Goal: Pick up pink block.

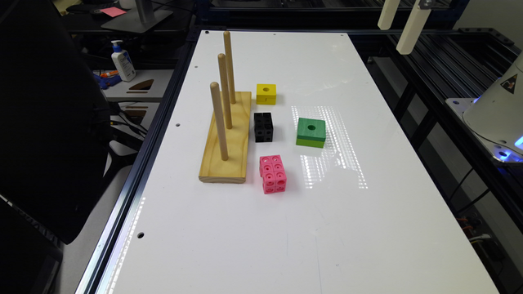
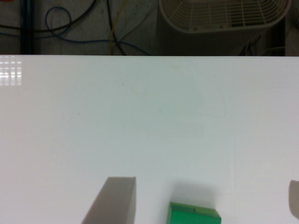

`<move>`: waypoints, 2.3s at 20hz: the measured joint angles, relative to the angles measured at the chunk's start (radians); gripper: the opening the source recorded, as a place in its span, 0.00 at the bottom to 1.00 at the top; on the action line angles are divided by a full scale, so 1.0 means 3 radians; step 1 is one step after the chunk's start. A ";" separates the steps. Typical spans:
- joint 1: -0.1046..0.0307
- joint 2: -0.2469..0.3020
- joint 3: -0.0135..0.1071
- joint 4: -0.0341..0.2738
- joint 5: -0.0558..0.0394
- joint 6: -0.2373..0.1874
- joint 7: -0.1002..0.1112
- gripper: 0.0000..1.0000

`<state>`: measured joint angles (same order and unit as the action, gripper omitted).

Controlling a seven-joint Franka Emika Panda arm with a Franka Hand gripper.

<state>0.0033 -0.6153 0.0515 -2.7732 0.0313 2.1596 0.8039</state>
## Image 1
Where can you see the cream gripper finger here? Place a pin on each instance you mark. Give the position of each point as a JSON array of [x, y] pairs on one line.
[[414, 26], [388, 13]]

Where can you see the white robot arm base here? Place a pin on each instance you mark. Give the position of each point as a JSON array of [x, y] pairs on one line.
[[495, 117]]

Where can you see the green wooden block with hole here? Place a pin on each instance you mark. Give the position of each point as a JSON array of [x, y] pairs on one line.
[[311, 132]]

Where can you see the yellow wooden block with hole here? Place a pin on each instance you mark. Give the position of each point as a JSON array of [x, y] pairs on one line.
[[266, 94]]

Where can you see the rear wooden peg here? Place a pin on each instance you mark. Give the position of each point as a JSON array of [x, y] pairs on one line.
[[229, 66]]

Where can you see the wooden peg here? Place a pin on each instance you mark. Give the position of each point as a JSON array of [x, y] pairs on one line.
[[219, 120], [225, 90], [229, 66]]

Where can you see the black linking cube block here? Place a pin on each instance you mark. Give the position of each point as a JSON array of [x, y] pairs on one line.
[[263, 129]]

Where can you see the middle wooden peg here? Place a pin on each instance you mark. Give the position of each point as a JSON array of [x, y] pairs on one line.
[[225, 90]]

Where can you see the front wooden peg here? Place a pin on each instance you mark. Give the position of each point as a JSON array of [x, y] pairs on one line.
[[219, 120]]

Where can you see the pink linking cube block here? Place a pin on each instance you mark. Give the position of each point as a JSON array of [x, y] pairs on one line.
[[272, 172]]

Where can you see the wooden peg board base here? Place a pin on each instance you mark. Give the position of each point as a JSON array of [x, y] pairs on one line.
[[213, 168]]

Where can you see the silver monitor stand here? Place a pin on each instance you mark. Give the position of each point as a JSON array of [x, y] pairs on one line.
[[139, 17]]

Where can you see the white lotion pump bottle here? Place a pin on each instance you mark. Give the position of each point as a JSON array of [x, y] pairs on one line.
[[122, 62]]

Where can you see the pink sticky note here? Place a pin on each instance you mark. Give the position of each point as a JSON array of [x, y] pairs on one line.
[[113, 11]]

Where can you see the blue and orange tool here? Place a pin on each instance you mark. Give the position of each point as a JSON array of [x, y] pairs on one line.
[[106, 80]]

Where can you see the black office chair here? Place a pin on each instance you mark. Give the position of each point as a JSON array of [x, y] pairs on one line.
[[55, 132]]

